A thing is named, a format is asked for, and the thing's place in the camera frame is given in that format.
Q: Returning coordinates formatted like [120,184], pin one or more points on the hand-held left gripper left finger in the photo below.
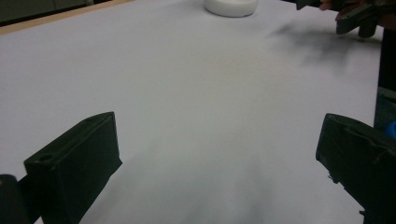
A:
[74,168]

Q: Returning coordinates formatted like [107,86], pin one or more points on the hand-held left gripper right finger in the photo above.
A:
[361,155]

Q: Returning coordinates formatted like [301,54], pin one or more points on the black upright stand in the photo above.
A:
[387,59]

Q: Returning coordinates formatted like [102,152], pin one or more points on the white round bowl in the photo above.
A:
[231,7]

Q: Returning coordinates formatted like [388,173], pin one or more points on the dark cabinet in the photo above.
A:
[40,8]

